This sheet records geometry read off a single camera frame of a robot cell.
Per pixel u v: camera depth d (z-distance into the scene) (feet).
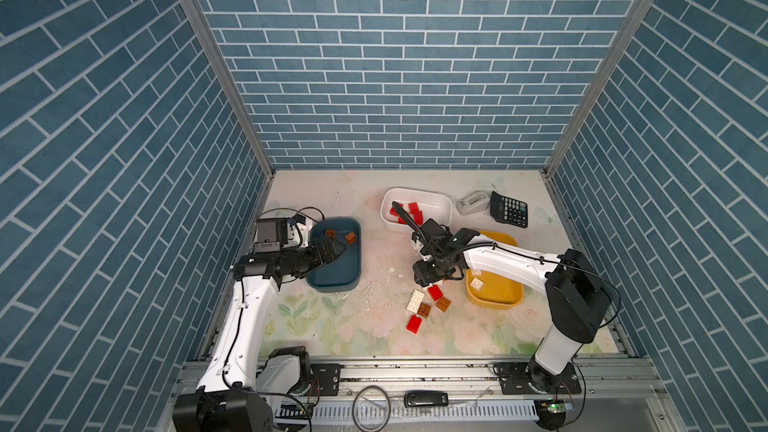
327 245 2.23
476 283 2.93
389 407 2.29
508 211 3.47
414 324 2.71
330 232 3.25
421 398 2.26
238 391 1.24
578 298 1.52
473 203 3.52
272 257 1.78
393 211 3.51
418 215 3.45
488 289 2.93
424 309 2.83
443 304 2.78
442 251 2.19
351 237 3.22
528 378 2.20
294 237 2.27
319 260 2.19
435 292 2.92
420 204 3.55
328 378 2.43
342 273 2.99
